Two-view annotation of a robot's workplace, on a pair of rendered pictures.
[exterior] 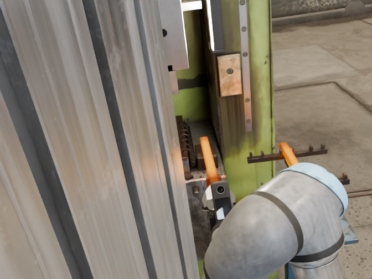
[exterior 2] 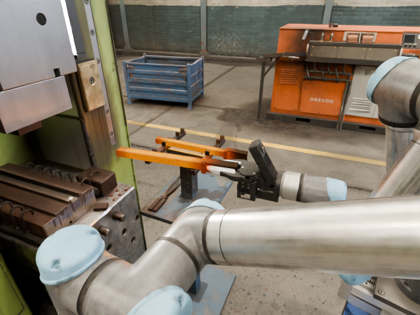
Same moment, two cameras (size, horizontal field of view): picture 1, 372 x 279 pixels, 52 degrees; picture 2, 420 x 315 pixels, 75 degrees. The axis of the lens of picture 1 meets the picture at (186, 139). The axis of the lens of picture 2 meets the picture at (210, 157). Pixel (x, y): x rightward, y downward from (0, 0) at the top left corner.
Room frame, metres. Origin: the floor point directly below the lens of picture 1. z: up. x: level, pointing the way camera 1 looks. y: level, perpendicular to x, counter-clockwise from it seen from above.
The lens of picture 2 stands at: (0.67, 0.57, 1.54)
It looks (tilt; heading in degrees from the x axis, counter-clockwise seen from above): 29 degrees down; 292
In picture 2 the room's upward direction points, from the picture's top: straight up
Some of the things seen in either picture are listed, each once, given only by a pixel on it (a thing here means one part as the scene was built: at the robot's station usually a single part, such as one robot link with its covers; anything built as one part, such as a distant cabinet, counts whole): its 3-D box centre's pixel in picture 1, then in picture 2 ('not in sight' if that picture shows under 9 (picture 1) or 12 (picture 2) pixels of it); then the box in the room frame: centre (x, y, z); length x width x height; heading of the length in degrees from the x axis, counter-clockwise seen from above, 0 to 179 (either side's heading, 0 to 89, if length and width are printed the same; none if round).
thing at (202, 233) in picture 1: (183, 186); (57, 240); (1.56, 0.05, 0.69); 0.56 x 0.38 x 0.45; 0
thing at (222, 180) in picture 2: (210, 199); (220, 177); (0.89, -0.05, 1.11); 0.09 x 0.03 x 0.06; 3
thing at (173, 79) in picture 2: not in sight; (165, 79); (3.24, -3.66, 0.36); 1.20 x 0.80 x 0.72; 6
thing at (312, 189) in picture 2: not in sight; (320, 192); (0.63, -0.07, 1.12); 0.11 x 0.08 x 0.09; 0
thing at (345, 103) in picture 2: not in sight; (335, 73); (0.54, -3.85, 0.65); 2.10 x 1.12 x 1.30; 1
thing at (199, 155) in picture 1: (206, 156); (97, 180); (1.40, -0.08, 0.95); 0.12 x 0.08 x 0.06; 0
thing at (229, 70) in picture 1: (229, 75); (90, 85); (1.47, -0.21, 1.27); 0.09 x 0.02 x 0.17; 90
